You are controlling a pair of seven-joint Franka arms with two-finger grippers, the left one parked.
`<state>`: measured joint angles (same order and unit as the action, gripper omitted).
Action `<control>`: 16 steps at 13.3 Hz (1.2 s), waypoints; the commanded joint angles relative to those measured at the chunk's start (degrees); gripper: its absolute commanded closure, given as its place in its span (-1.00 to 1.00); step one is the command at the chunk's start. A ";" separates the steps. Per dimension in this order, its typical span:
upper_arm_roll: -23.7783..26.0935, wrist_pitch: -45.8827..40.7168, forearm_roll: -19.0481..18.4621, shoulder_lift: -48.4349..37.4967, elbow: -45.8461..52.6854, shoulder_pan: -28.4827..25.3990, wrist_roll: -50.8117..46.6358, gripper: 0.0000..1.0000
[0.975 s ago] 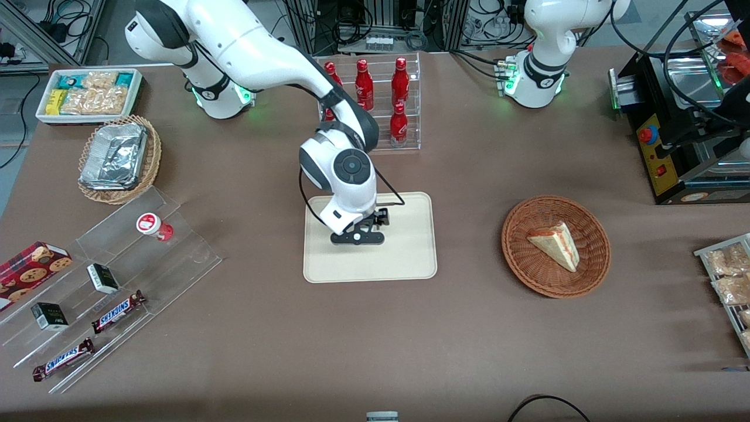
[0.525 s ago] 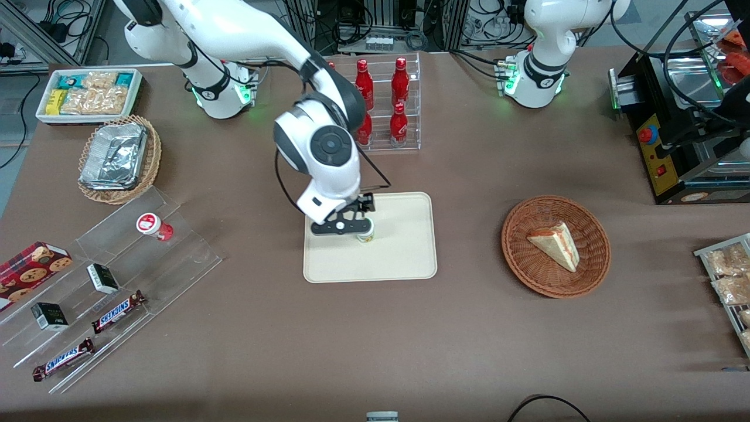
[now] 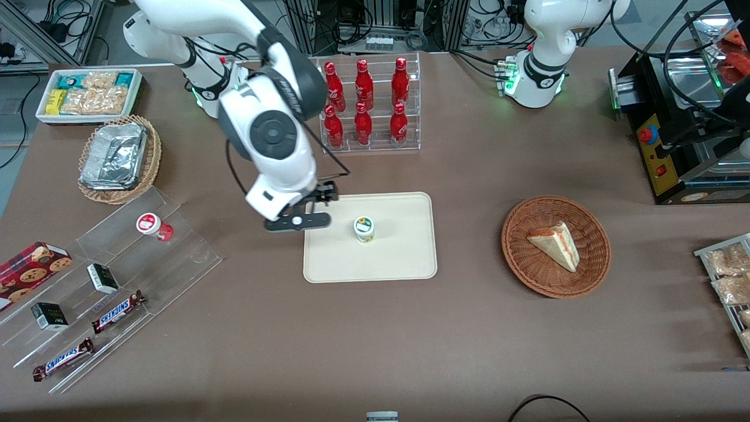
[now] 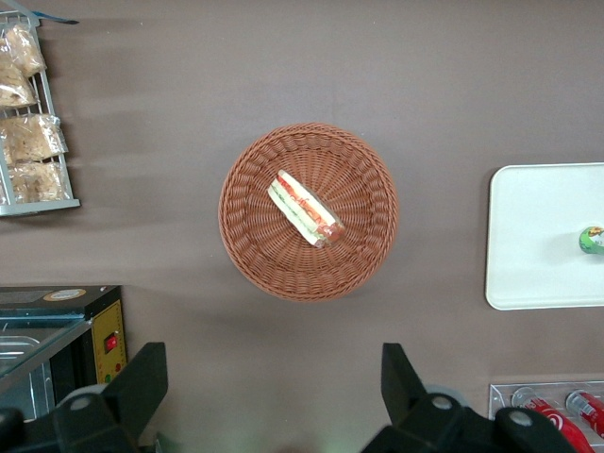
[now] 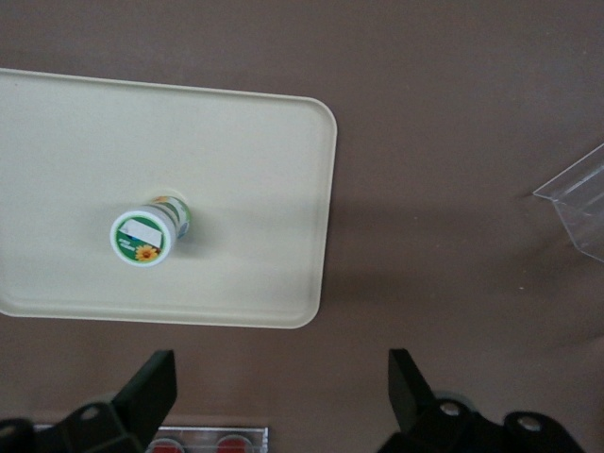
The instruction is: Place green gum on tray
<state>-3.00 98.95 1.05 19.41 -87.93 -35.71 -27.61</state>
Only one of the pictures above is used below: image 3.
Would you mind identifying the cream plastic tray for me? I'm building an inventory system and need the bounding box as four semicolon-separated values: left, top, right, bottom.
302;192;439;284

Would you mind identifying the white plastic snack bin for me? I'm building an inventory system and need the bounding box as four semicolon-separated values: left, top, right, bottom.
35;67;144;126

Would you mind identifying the red wrapped food item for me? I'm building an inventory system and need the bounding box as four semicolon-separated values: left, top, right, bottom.
717;32;750;84

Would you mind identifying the small green-label yogurt cup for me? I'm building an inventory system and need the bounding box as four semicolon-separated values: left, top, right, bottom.
352;216;376;244

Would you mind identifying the clear acrylic bottle rack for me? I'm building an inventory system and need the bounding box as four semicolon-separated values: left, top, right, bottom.
316;52;422;155

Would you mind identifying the brown round wicker basket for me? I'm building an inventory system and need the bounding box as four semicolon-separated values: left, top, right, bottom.
501;195;612;300

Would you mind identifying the black cable loop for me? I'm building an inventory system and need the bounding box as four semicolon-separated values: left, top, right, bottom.
506;394;593;422

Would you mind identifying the dark round-ended wrist camera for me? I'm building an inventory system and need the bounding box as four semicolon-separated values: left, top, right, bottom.
264;212;331;233

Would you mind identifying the small black box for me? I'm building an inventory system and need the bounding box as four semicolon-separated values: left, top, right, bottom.
30;302;70;332
86;263;121;295

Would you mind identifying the small bag of rice crackers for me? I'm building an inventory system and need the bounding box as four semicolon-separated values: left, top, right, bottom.
81;71;118;92

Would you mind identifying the large bag of rice crackers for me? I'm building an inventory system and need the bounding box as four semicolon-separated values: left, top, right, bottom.
61;87;128;115

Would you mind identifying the stack of foil containers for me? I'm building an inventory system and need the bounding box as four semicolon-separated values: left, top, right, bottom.
80;121;148;192

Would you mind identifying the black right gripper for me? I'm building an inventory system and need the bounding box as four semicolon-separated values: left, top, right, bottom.
291;181;340;215

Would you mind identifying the light oval wicker basket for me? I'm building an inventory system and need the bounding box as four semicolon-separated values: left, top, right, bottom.
77;114;163;205

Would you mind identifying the yellow snack packet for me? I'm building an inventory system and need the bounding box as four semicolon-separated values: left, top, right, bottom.
45;89;69;117

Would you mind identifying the grey wire rack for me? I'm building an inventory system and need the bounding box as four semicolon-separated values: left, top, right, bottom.
694;233;750;359

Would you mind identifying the red-label yogurt cup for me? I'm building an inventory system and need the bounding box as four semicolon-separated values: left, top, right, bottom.
136;212;175;243

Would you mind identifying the clear acrylic stepped display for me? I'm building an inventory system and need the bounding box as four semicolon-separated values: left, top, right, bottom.
0;186;224;395

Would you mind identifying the aluminium frame profile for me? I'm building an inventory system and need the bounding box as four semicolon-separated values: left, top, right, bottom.
0;0;107;72

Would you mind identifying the Snickers bar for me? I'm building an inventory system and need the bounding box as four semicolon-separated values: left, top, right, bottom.
91;290;146;335
32;337;96;383

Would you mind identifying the red cola bottle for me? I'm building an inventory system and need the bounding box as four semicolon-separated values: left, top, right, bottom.
389;103;409;145
324;61;346;113
353;103;373;147
354;59;375;110
323;105;345;149
391;57;410;107

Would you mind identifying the red cookie box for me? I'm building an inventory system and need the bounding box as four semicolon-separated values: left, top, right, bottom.
0;241;74;312

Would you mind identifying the wrapped triangle sandwich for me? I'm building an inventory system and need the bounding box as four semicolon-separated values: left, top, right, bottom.
526;221;581;274

